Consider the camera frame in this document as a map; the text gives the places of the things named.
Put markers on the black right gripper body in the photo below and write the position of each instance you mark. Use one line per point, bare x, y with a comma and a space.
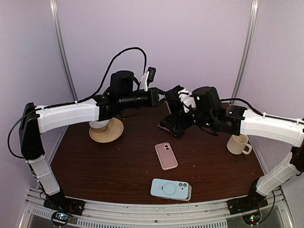
202, 118

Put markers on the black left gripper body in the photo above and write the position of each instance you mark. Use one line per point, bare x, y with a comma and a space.
128, 100

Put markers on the black-screen phone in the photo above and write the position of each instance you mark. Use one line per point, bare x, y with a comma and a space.
174, 106

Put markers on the pink phone case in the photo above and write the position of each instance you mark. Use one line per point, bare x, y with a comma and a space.
166, 156

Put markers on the light blue phone case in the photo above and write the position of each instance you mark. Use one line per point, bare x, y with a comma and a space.
162, 182

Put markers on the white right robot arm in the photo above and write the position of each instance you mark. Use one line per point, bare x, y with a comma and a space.
287, 132

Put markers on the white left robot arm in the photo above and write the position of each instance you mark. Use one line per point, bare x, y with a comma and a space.
40, 119

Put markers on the purple phone bottom of stack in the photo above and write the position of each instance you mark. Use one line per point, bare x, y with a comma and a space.
162, 127

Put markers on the cream case under stack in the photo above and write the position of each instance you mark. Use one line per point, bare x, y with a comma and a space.
166, 192

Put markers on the beige ceramic plate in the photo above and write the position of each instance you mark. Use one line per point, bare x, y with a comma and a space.
107, 134

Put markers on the white small bowl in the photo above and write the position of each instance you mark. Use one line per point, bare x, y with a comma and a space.
98, 124

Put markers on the cream ribbed mug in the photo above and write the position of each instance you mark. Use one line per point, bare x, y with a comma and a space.
239, 145

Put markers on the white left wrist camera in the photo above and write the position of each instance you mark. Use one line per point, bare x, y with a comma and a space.
147, 78

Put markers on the right aluminium frame post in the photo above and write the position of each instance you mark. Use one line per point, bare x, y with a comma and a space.
247, 46

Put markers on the aluminium frame post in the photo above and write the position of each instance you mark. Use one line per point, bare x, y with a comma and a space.
247, 46
60, 41

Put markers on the aluminium front rail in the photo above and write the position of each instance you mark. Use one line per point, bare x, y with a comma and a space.
209, 214

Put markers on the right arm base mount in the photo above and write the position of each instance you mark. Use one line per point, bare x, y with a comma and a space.
249, 207

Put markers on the left aluminium frame post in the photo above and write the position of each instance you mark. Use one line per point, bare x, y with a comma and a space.
60, 41

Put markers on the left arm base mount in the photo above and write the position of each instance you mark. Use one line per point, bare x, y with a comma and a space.
64, 209

